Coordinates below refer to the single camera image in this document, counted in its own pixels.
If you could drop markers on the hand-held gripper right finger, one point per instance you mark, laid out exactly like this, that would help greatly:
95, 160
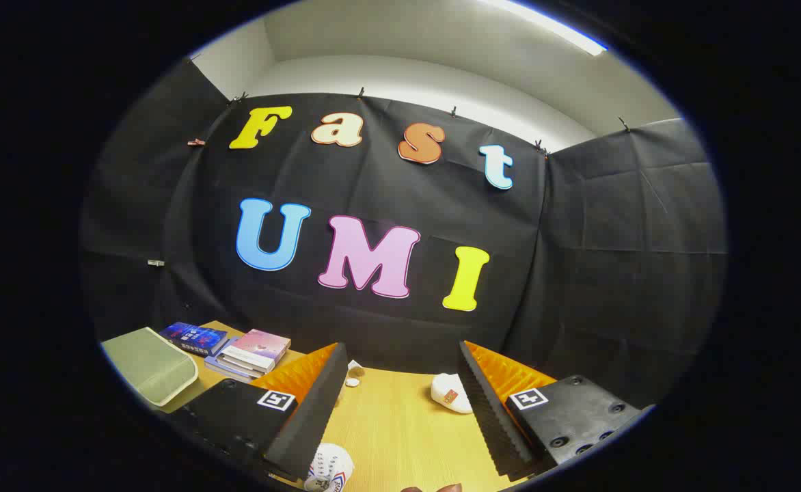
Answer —
493, 424

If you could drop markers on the pink cover book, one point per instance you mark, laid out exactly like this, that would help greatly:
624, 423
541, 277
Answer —
260, 345

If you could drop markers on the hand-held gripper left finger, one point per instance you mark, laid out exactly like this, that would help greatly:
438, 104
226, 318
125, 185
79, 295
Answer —
311, 424

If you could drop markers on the white pouch with red label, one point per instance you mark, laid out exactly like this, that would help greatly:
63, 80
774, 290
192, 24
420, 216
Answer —
450, 396

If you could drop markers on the black backdrop cloth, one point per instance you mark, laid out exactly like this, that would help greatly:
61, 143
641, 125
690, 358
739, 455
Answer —
373, 178

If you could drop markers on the white canvas shoe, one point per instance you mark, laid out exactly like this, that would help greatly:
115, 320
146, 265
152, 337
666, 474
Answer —
332, 465

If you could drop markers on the grey book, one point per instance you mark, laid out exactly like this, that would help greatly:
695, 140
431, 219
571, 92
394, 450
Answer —
240, 365

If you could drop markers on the pale green storage box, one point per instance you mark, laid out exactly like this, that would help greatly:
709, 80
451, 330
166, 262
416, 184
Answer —
151, 365

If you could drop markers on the dark blue book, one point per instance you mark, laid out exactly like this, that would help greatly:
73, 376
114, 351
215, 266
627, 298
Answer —
195, 337

